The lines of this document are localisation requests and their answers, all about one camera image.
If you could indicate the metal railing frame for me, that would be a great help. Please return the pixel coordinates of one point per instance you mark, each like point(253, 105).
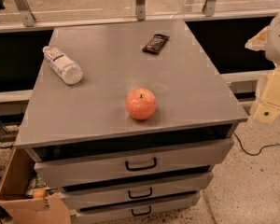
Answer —
point(35, 15)

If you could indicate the orange fruit in box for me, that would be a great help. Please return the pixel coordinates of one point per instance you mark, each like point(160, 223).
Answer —
point(39, 193)

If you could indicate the red apple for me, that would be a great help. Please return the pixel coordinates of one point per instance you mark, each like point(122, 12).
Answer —
point(141, 104)

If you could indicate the bottom grey drawer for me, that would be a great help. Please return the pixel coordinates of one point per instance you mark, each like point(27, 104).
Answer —
point(137, 208)

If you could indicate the black snack bar wrapper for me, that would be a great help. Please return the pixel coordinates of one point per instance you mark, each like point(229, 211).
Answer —
point(155, 44)

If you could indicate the clear plastic water bottle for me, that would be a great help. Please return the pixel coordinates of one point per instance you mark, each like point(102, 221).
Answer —
point(68, 70)

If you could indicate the grey drawer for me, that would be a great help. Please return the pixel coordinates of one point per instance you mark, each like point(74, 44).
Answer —
point(139, 188)
point(147, 161)
point(137, 208)

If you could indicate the grey drawer cabinet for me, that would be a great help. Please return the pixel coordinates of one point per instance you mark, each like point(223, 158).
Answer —
point(194, 104)

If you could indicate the middle grey drawer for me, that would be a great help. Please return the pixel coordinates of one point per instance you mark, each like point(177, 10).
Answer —
point(139, 188)

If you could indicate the green snack bag in box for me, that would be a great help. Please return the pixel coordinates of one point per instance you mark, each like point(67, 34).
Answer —
point(38, 183)

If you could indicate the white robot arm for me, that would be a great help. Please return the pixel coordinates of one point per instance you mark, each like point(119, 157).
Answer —
point(268, 39)

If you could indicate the brown cardboard box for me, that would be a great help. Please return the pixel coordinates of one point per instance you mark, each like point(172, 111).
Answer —
point(13, 198)

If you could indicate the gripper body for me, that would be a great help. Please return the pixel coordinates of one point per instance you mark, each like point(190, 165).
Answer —
point(279, 42)

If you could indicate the top grey drawer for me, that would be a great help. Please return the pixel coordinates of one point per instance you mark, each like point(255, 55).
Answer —
point(147, 161)

